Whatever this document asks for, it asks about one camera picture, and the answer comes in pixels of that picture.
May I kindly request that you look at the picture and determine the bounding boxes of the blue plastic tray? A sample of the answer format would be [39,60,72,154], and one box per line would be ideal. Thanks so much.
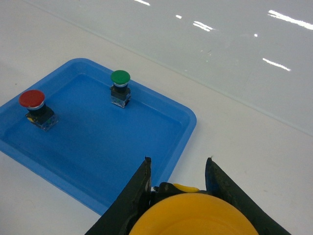
[0,58,197,214]

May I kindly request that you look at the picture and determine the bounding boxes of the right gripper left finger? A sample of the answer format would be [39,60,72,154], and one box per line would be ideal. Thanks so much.
[86,157,152,235]

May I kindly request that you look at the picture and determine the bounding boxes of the red mushroom push button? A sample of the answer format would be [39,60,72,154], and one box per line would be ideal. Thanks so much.
[18,90,58,132]

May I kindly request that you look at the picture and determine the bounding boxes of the yellow mushroom push button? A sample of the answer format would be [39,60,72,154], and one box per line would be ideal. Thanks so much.
[130,192,257,235]

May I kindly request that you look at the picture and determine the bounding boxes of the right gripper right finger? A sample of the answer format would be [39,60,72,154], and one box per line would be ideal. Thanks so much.
[205,158,289,235]

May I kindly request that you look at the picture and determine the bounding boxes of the green mushroom push button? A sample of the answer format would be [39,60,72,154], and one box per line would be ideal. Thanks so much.
[110,70,131,108]

